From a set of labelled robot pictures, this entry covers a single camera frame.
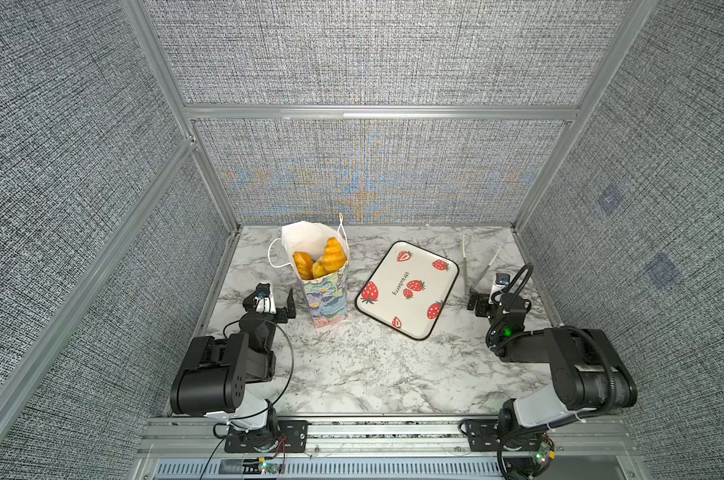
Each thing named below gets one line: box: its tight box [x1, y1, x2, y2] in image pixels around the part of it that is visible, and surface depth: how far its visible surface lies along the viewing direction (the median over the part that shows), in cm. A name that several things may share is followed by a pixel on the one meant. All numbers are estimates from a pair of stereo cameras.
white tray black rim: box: [354, 240, 460, 341], surface depth 102 cm
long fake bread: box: [293, 251, 314, 280], surface depth 92 cm
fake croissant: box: [312, 237, 347, 278], surface depth 86 cm
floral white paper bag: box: [268, 214, 350, 329], surface depth 86 cm
